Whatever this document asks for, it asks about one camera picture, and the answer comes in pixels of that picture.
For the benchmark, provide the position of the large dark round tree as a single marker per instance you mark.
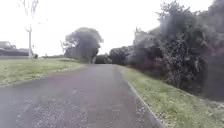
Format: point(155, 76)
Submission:
point(83, 43)

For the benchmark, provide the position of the grey asphalt path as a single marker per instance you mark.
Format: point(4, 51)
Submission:
point(80, 100)

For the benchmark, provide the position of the row of dark trees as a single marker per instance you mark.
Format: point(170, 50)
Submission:
point(180, 50)

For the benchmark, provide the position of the grass verge below trees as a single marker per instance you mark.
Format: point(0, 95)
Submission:
point(173, 103)

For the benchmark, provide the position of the grass area beside path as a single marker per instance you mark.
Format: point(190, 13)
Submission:
point(26, 69)

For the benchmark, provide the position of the bare pale tree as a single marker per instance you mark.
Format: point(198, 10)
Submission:
point(30, 36)

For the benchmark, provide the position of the low building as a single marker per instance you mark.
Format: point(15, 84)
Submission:
point(11, 50)

